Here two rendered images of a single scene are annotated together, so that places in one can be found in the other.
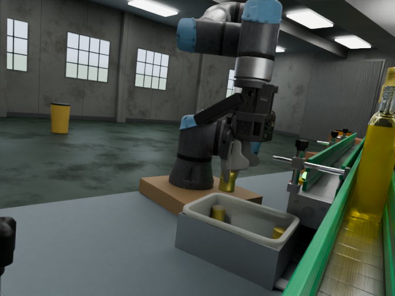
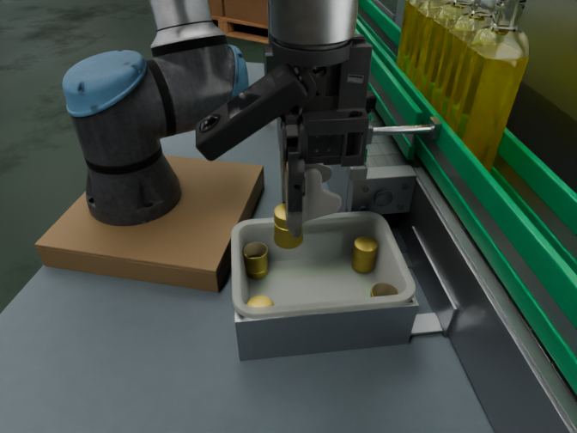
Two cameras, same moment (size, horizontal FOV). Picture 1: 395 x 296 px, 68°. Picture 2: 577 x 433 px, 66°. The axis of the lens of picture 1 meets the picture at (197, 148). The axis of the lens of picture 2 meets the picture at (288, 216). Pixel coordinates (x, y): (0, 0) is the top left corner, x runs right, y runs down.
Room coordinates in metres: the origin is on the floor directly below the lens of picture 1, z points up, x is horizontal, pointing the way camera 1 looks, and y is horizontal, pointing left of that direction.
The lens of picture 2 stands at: (0.30, 0.17, 1.24)
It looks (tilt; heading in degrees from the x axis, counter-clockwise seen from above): 39 degrees down; 323
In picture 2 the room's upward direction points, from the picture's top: straight up
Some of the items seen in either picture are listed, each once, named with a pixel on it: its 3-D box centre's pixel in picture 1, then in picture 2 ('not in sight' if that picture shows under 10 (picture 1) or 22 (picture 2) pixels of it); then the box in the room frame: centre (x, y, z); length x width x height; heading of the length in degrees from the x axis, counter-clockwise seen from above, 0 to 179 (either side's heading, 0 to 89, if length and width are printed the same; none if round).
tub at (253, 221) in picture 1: (238, 230); (316, 278); (0.61, -0.11, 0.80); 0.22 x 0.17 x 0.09; 59
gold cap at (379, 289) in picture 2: not in sight; (382, 303); (0.52, -0.16, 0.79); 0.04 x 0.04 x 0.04
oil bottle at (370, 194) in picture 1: (375, 165); (479, 111); (0.57, -0.36, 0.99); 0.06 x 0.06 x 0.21; 60
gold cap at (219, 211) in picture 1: (217, 215); (256, 260); (0.69, -0.07, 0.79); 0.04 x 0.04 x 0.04
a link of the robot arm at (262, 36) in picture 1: (259, 32); not in sight; (0.61, -0.09, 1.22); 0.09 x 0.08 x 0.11; 174
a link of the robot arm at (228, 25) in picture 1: (248, 41); not in sight; (0.71, -0.09, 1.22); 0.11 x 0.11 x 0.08; 84
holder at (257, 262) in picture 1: (250, 238); (335, 280); (0.59, -0.14, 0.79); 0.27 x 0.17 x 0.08; 59
